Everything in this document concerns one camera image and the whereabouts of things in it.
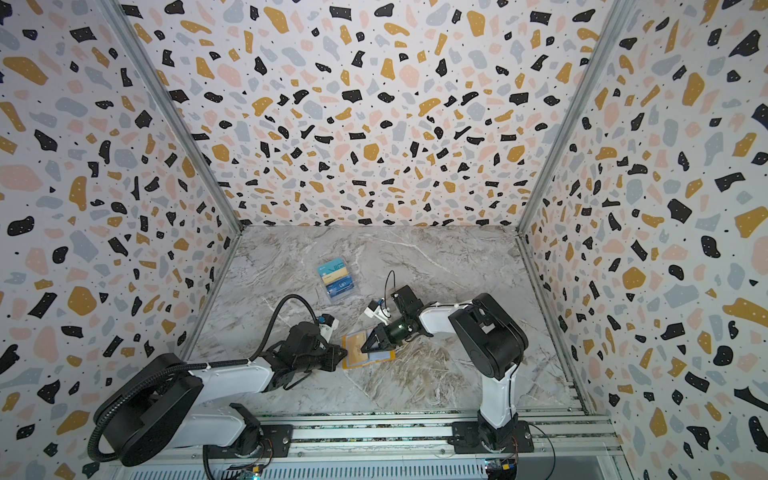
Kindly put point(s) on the white ventilation grille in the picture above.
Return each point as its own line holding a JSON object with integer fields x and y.
{"x": 404, "y": 469}

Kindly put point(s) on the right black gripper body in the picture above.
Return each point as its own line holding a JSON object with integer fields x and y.
{"x": 384, "y": 334}

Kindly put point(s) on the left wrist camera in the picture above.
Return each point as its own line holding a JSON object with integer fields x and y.
{"x": 327, "y": 324}

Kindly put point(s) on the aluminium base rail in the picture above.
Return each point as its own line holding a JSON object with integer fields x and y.
{"x": 568, "y": 444}

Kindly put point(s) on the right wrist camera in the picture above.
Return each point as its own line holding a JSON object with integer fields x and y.
{"x": 376, "y": 309}

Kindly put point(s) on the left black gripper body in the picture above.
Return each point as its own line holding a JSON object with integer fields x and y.
{"x": 322, "y": 358}

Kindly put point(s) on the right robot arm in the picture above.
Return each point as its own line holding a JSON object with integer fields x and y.
{"x": 491, "y": 338}

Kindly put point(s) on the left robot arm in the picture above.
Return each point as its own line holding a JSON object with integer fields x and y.
{"x": 169, "y": 404}

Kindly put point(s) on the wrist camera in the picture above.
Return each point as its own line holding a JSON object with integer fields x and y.
{"x": 376, "y": 309}
{"x": 327, "y": 324}

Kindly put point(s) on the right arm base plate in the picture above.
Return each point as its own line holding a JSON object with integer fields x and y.
{"x": 479, "y": 437}

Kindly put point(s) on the gold credit card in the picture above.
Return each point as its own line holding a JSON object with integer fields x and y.
{"x": 354, "y": 344}

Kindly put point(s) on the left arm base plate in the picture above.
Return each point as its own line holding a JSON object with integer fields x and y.
{"x": 254, "y": 443}

